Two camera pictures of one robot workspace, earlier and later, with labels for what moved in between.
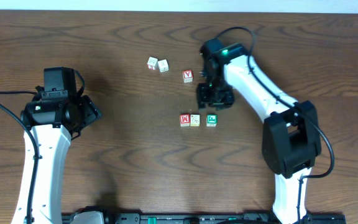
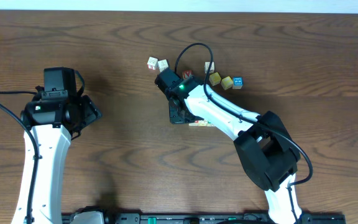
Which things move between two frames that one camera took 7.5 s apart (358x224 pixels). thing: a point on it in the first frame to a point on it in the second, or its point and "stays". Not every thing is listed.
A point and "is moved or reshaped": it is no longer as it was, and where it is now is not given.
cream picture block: [194, 120] is moved or reshaped
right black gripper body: [215, 95] to [177, 117]
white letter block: [163, 65] stays
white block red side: [152, 63] stays
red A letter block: [188, 76] stays
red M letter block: [184, 120] is moved or reshaped
